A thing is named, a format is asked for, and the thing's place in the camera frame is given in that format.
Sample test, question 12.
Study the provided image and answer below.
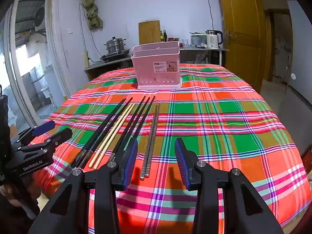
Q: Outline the sliding glass door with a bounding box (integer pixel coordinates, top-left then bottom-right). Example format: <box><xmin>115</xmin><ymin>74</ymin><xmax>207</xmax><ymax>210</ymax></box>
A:
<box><xmin>0</xmin><ymin>0</ymin><xmax>72</xmax><ymax>128</ymax></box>

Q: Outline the hanging green cloth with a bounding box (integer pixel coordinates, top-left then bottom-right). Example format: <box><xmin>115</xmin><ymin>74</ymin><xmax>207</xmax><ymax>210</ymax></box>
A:
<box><xmin>81</xmin><ymin>0</ymin><xmax>103</xmax><ymax>29</ymax></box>

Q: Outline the colourful plaid tablecloth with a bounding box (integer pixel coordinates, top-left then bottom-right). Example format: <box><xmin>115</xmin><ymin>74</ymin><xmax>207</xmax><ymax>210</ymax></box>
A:
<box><xmin>29</xmin><ymin>63</ymin><xmax>311</xmax><ymax>234</ymax></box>

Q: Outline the white plastic container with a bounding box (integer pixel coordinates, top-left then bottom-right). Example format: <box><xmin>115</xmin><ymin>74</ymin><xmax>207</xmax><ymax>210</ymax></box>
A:
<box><xmin>190</xmin><ymin>32</ymin><xmax>207</xmax><ymax>48</ymax></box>

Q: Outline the black wall cable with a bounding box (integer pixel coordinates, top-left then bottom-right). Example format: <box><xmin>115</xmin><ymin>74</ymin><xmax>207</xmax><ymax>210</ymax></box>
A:
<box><xmin>205</xmin><ymin>0</ymin><xmax>215</xmax><ymax>31</ymax></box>

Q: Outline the wooden cutting board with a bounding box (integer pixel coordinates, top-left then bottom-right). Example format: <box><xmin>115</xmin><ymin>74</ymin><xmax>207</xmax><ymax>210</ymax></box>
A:
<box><xmin>138</xmin><ymin>20</ymin><xmax>160</xmax><ymax>45</ymax></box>

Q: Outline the light wooden chopsticks pair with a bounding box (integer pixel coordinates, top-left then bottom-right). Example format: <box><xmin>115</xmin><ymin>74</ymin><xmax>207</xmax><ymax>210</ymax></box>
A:
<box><xmin>89</xmin><ymin>104</ymin><xmax>133</xmax><ymax>168</ymax></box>

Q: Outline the grey refrigerator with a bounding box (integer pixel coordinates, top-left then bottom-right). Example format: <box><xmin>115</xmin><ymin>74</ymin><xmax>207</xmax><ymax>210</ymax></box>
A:
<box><xmin>284</xmin><ymin>0</ymin><xmax>312</xmax><ymax>157</ymax></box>

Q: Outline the steel kitchen table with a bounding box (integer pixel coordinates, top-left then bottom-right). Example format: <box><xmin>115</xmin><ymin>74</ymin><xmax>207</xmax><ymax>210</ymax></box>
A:
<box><xmin>179</xmin><ymin>47</ymin><xmax>229</xmax><ymax>67</ymax></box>

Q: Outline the black chopsticks pair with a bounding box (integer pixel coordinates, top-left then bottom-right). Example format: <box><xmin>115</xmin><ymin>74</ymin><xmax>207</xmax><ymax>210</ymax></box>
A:
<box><xmin>71</xmin><ymin>99</ymin><xmax>126</xmax><ymax>168</ymax></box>

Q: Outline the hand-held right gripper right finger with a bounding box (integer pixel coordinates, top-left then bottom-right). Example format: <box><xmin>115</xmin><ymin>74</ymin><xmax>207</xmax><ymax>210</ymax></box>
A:
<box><xmin>174</xmin><ymin>138</ymin><xmax>284</xmax><ymax>234</ymax></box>

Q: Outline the outdoor air conditioner unit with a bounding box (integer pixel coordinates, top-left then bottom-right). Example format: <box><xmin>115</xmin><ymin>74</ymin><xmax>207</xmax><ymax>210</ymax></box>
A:
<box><xmin>34</xmin><ymin>5</ymin><xmax>47</xmax><ymax>32</ymax></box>

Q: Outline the metal chopsticks pair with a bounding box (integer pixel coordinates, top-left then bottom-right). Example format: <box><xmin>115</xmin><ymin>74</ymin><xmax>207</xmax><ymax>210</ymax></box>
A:
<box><xmin>140</xmin><ymin>104</ymin><xmax>158</xmax><ymax>179</ymax></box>

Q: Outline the steel steamer pot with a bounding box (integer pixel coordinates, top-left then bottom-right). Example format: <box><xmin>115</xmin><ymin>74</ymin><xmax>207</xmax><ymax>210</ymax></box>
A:
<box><xmin>104</xmin><ymin>36</ymin><xmax>127</xmax><ymax>54</ymax></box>

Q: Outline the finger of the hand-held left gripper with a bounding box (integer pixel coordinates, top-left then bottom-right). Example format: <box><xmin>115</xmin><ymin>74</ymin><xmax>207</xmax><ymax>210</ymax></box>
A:
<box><xmin>18</xmin><ymin>128</ymin><xmax>73</xmax><ymax>153</ymax></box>
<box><xmin>17</xmin><ymin>121</ymin><xmax>55</xmax><ymax>144</ymax></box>

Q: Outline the white electric kettle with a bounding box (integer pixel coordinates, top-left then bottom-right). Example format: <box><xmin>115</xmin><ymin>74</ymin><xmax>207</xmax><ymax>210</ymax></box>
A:
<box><xmin>206</xmin><ymin>30</ymin><xmax>223</xmax><ymax>49</ymax></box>

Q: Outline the yellow wooden door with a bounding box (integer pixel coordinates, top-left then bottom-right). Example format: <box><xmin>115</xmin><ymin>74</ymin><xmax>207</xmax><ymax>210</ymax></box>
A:
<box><xmin>216</xmin><ymin>0</ymin><xmax>260</xmax><ymax>93</ymax></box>

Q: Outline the metal chopstick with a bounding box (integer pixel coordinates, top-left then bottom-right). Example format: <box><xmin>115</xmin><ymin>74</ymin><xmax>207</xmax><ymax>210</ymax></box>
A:
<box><xmin>145</xmin><ymin>104</ymin><xmax>160</xmax><ymax>178</ymax></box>

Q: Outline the light wooden chopstick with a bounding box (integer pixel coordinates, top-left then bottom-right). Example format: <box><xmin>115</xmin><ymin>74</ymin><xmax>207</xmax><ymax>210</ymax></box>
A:
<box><xmin>93</xmin><ymin>104</ymin><xmax>136</xmax><ymax>170</ymax></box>

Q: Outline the black chopstick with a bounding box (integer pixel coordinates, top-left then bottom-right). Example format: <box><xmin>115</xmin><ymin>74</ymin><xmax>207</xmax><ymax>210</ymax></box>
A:
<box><xmin>80</xmin><ymin>97</ymin><xmax>133</xmax><ymax>169</ymax></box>
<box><xmin>114</xmin><ymin>96</ymin><xmax>156</xmax><ymax>158</ymax></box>
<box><xmin>108</xmin><ymin>96</ymin><xmax>146</xmax><ymax>163</ymax></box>

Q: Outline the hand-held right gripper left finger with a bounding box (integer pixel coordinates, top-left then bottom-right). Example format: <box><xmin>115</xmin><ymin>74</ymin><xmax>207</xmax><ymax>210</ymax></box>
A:
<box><xmin>28</xmin><ymin>138</ymin><xmax>138</xmax><ymax>234</ymax></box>

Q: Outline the thin wall cable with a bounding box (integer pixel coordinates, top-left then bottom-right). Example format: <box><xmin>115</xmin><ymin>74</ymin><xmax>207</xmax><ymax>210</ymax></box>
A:
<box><xmin>78</xmin><ymin>4</ymin><xmax>104</xmax><ymax>57</ymax></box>

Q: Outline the wooden door frame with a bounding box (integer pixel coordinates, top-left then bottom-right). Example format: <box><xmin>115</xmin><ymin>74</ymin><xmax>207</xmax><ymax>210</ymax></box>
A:
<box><xmin>253</xmin><ymin>0</ymin><xmax>293</xmax><ymax>84</ymax></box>

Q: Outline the low kitchen shelf unit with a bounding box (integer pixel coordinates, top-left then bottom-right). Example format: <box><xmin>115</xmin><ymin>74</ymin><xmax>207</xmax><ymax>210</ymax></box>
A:
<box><xmin>84</xmin><ymin>56</ymin><xmax>134</xmax><ymax>81</ymax></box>

